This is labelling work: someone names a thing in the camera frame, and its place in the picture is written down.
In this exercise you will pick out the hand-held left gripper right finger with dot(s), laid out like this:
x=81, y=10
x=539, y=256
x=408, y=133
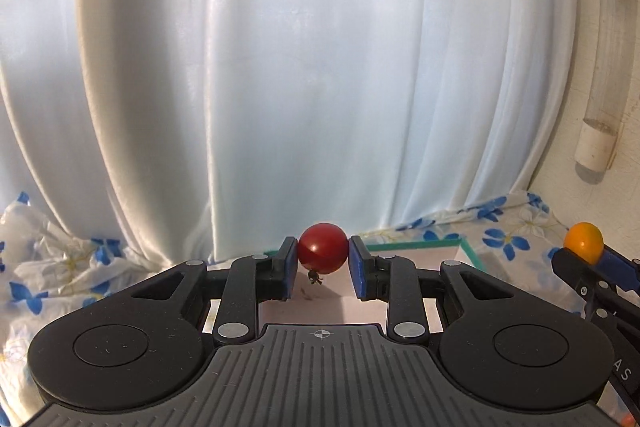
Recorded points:
x=357, y=267

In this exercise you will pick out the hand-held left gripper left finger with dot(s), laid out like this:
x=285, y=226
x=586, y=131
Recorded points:
x=290, y=267

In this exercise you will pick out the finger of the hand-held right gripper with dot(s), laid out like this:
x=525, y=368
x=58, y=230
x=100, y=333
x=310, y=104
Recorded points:
x=617, y=264
x=575, y=274

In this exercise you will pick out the small orange cherry tomato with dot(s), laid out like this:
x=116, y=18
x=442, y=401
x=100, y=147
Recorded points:
x=583, y=243

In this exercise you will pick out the red cherry tomato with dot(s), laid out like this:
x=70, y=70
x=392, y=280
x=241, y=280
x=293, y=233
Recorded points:
x=322, y=247

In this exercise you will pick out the teal cardboard box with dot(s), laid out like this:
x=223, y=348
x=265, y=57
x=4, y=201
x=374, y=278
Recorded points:
x=320, y=307

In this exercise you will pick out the white curtain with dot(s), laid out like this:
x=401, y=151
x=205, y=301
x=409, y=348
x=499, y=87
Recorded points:
x=300, y=82

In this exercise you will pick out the clear tube with white caps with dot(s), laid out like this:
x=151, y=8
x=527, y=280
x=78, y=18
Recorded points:
x=602, y=57

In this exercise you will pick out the white floral plastic tablecloth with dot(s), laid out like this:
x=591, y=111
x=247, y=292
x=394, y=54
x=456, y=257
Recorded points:
x=50, y=257

